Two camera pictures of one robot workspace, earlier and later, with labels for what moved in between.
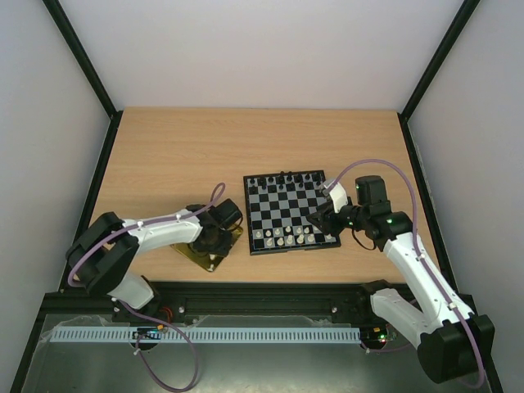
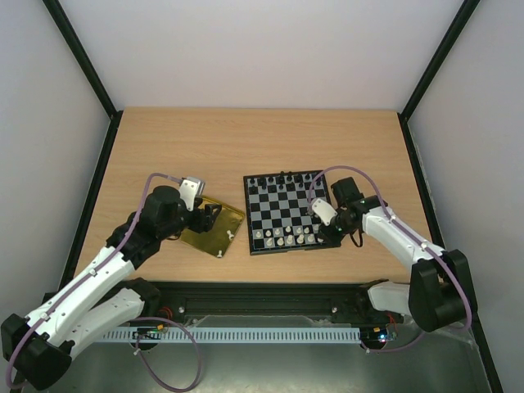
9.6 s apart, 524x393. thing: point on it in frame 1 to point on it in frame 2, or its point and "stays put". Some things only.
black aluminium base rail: (219, 304) stays put
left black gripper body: (216, 246) to (201, 224)
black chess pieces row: (285, 180) stays put
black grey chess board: (277, 205) stays put
